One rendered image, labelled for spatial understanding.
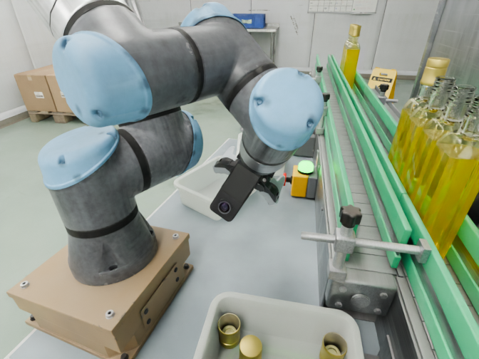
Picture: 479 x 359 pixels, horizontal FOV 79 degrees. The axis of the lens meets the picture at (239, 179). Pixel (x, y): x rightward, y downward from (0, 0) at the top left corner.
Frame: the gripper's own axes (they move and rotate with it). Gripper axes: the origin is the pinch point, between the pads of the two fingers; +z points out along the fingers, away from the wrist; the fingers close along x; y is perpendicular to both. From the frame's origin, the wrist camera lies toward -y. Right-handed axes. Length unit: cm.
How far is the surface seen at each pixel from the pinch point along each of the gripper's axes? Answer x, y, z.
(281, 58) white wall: 72, 375, 441
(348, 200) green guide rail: -16.3, 4.0, -14.8
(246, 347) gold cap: -12.5, -23.4, -13.8
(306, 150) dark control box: -13, 34, 38
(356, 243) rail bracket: -17.7, -3.3, -20.7
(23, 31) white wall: 333, 92, 268
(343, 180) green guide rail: -15.4, 8.7, -10.4
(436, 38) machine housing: -27, 73, 9
